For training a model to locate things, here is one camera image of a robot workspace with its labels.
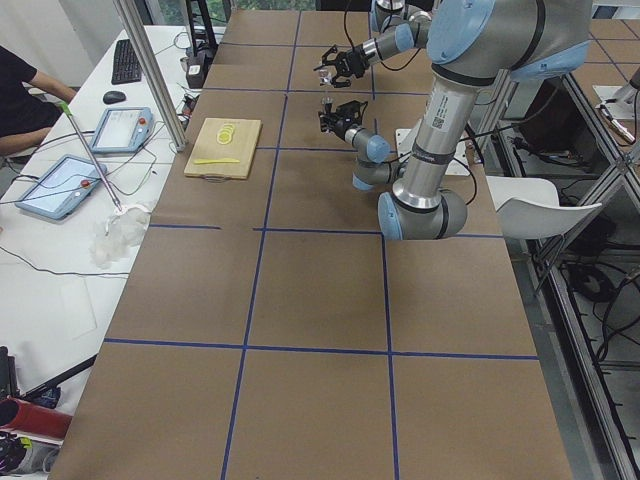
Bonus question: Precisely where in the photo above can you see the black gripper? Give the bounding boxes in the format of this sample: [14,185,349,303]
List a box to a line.
[315,44,369,88]
[318,112,358,138]

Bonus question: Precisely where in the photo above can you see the steel measuring jigger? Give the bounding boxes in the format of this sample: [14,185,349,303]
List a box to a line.
[320,96,334,117]

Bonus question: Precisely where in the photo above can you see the clear glass beaker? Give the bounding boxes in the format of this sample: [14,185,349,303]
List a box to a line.
[318,68,332,87]

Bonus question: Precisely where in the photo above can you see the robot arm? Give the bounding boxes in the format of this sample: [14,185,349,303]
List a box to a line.
[319,1,592,240]
[314,1,433,88]

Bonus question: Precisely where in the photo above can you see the lemon slice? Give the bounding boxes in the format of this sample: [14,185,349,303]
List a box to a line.
[216,123,236,145]

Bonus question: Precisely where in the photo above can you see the wooden cutting board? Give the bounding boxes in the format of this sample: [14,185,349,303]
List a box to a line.
[184,118,262,180]

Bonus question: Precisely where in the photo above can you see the yellow plastic knife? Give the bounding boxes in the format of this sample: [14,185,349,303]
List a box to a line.
[193,157,241,165]

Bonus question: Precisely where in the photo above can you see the far blue teach pendant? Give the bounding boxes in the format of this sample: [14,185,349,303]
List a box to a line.
[90,107,154,154]

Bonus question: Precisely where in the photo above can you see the blue teach pendant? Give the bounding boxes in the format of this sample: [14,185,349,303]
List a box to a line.
[15,155,101,220]
[90,107,154,154]

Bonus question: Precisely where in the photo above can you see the black keyboard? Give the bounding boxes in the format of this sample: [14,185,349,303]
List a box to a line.
[111,39,142,85]

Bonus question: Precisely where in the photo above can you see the black computer mouse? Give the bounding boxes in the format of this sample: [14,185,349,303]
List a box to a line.
[102,90,127,105]

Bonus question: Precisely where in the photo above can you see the white plastic chair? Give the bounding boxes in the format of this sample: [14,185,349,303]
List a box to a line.
[486,176,602,240]

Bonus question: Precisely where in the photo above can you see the crumpled white tissue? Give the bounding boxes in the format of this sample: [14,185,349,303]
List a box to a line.
[89,200,157,269]

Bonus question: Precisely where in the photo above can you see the near blue teach pendant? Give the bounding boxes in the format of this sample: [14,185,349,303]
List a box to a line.
[15,155,101,220]

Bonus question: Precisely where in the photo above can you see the person in black shirt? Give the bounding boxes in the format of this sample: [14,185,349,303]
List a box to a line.
[1,47,76,156]

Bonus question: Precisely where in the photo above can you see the red cylinder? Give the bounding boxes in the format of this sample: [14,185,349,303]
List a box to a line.
[1,398,72,441]

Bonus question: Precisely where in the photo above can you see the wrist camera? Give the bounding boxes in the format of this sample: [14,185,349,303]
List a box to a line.
[336,100,368,122]

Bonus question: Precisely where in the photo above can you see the black braided cable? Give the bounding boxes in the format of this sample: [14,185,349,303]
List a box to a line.
[342,0,396,64]

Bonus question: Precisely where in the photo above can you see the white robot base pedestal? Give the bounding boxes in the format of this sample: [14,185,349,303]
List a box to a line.
[395,128,470,176]

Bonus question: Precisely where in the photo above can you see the aluminium frame post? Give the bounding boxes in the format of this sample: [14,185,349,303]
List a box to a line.
[113,0,186,152]

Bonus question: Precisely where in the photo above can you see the green handled reacher grabber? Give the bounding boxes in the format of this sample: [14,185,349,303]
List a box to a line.
[60,101,124,216]

